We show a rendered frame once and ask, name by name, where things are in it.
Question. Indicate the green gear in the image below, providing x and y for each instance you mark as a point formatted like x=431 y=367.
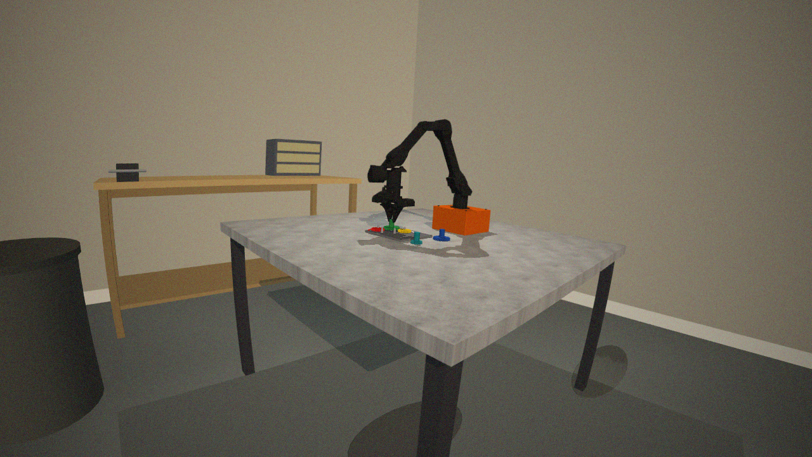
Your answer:
x=391 y=226

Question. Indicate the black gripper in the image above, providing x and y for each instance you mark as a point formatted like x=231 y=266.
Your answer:
x=393 y=210

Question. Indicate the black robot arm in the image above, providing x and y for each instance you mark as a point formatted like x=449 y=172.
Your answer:
x=396 y=157

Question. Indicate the blue gear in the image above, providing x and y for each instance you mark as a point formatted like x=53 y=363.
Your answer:
x=441 y=236

